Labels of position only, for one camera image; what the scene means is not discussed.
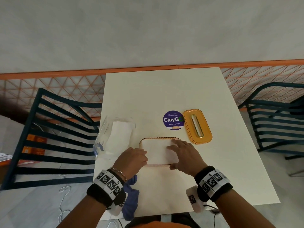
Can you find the person's left hand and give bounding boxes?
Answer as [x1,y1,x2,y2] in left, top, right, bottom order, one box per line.
[112,147,149,182]

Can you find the person's right hand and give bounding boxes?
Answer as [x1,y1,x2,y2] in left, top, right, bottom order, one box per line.
[167,139,209,177]

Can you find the white tissue stack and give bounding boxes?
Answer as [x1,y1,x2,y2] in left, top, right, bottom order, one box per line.
[142,139,180,165]

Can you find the person's left forearm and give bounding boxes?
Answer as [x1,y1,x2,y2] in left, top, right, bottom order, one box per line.
[56,194,112,228]

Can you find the person's right forearm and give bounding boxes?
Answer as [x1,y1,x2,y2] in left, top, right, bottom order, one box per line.
[213,188,277,228]

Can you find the orange tissue box tray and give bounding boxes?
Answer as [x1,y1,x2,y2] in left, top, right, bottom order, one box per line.
[139,137,182,166]

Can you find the white tissues in packet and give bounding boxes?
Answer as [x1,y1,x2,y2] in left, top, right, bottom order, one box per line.
[106,120,134,155]

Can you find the black marker wristband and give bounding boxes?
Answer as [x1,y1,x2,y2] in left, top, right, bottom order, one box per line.
[194,165,234,203]
[86,168,128,208]

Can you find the round purple sticker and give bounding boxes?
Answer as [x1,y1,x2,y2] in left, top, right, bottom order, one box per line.
[163,110,185,131]

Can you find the blue cloth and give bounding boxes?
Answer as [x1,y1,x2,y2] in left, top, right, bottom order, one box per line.
[122,174,140,221]

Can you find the orange slotted tissue box lid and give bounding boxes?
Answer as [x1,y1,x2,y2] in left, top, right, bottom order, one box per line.
[183,109,213,145]

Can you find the clear plastic tissue packet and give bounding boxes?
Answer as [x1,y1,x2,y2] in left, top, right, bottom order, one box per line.
[93,115,136,161]

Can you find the orange shirt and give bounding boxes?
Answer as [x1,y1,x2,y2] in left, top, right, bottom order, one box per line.
[124,220,167,228]

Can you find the dark blue slatted chair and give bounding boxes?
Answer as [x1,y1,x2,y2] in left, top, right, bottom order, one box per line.
[0,87,103,191]
[237,82,304,160]

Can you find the orange mesh railing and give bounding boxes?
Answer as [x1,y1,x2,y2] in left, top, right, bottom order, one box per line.
[0,59,304,122]

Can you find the orange box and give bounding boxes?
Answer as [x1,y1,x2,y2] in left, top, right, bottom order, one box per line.
[22,134,47,156]

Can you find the thin metal bracelet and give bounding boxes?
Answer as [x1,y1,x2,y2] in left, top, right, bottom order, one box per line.
[110,167,128,183]

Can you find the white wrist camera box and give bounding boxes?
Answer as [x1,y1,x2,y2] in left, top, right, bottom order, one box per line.
[185,186,209,214]
[109,192,128,216]

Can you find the black cable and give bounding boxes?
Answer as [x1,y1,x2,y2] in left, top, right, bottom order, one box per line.
[204,204,221,228]

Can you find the white cable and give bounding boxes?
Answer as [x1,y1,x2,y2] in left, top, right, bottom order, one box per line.
[58,186,72,222]

